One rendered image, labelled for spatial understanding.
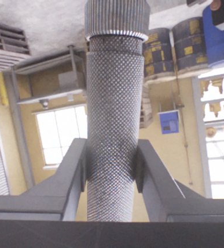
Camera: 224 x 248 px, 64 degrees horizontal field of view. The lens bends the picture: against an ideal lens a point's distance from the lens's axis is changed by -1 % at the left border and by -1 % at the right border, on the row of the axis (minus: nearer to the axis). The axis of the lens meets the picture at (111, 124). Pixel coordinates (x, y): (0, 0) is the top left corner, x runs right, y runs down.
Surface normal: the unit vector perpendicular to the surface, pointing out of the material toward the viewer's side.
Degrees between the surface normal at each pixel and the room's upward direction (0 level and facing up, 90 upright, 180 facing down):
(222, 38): 90
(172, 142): 90
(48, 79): 90
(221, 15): 90
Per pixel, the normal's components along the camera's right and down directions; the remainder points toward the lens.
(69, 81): -0.31, 0.12
